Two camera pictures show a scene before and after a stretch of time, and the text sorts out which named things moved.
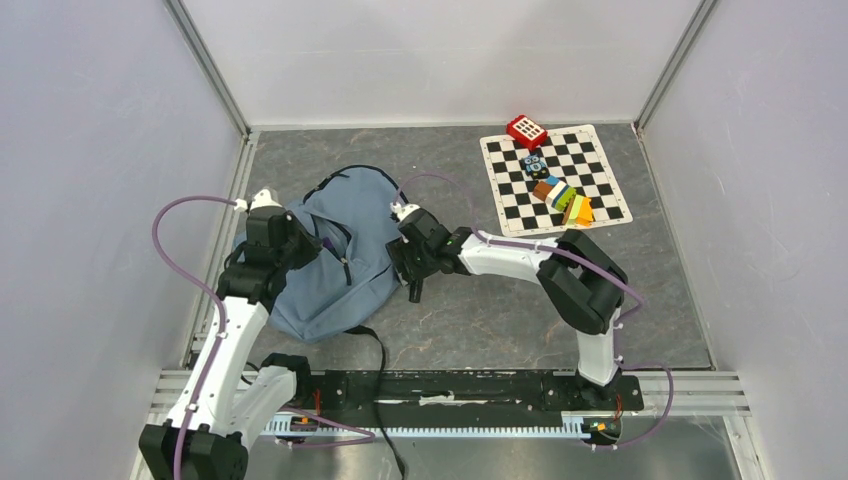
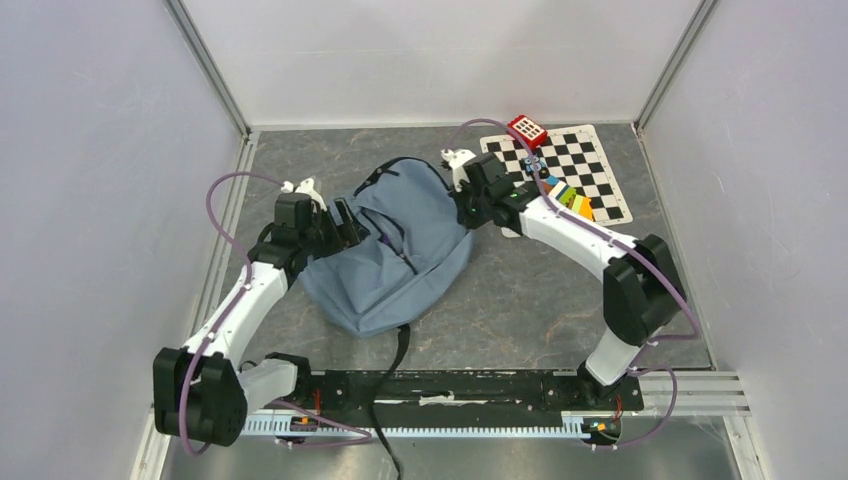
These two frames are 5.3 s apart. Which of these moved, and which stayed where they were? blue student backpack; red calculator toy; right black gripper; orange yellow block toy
Moved: right black gripper; blue student backpack
Stayed: red calculator toy; orange yellow block toy
